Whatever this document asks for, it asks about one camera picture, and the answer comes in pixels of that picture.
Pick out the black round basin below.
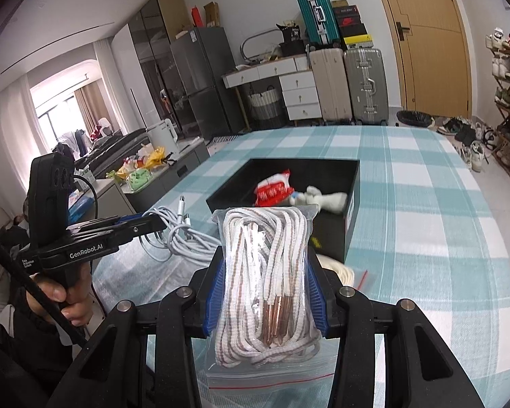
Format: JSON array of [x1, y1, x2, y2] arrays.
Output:
[[396, 110, 435, 126]]

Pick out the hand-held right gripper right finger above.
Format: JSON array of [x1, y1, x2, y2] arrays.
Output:
[[307, 246, 487, 408]]

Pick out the low grey cabinet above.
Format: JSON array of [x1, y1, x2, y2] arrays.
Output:
[[68, 139, 209, 222]]

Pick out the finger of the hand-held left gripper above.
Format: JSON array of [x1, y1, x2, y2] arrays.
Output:
[[80, 213, 167, 248], [69, 216, 148, 235]]

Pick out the woven laundry basket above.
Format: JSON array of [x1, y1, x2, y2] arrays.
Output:
[[247, 86, 284, 121]]

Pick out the white charging cable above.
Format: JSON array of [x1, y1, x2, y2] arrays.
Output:
[[138, 194, 222, 263]]

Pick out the person's left hand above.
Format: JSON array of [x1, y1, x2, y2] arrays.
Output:
[[25, 266, 95, 329]]

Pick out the clear bag of white shoelaces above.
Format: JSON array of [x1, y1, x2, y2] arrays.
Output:
[[206, 205, 337, 392]]

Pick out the person's left forearm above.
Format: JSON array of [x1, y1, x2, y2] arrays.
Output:
[[0, 302, 95, 408]]

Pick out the black storage case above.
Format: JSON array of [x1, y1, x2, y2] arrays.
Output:
[[279, 41, 307, 57]]

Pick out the beige suitcase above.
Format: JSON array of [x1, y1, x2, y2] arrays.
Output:
[[308, 48, 353, 125]]

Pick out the yellow plastic bag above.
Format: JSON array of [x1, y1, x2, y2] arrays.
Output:
[[146, 147, 167, 169]]

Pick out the brown curtain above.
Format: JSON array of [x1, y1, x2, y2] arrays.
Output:
[[74, 80, 112, 137]]

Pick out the black paper bag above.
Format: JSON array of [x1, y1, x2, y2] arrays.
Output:
[[278, 23, 305, 46]]

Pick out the wooden door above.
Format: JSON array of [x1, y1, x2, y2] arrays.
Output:
[[371, 0, 473, 116]]

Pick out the green plastic bag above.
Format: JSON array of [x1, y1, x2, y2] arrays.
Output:
[[127, 169, 151, 192]]

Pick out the red snack packet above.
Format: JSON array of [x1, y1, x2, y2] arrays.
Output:
[[254, 169, 295, 207]]

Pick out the dark glass cabinet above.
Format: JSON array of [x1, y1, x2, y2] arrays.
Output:
[[127, 0, 197, 137]]

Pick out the white appliance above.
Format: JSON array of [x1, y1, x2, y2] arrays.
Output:
[[146, 121, 180, 154]]

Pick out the clear bag of cream rope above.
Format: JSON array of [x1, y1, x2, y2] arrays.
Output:
[[317, 253, 371, 288]]

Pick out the scattered loose shoes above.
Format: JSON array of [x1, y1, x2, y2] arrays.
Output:
[[427, 114, 499, 173]]

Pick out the oval metal frame mirror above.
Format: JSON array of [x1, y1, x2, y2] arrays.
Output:
[[240, 29, 284, 67]]

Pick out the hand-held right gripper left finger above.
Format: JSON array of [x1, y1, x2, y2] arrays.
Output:
[[47, 246, 227, 408]]

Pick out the teal suitcase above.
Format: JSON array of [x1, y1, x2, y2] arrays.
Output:
[[295, 0, 341, 48]]

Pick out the silver suitcase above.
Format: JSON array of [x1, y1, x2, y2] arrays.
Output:
[[343, 48, 390, 126]]

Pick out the black braided cable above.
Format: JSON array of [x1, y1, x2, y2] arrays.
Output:
[[0, 228, 87, 346]]

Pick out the dark sofa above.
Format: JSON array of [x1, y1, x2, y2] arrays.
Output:
[[74, 129, 154, 175]]

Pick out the black cardboard box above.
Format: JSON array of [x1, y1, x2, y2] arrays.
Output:
[[206, 158, 362, 265]]

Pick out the grey refrigerator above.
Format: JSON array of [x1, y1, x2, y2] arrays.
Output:
[[169, 26, 245, 141]]

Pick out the small cardboard box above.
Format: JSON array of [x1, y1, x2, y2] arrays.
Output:
[[203, 2, 221, 30]]

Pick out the thin black cable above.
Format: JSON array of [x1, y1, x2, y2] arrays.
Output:
[[73, 175, 105, 307]]

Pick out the large flat cardboard box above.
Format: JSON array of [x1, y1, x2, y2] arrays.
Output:
[[155, 0, 194, 39]]

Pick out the white desk with drawers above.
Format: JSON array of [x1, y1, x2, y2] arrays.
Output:
[[222, 55, 324, 131]]

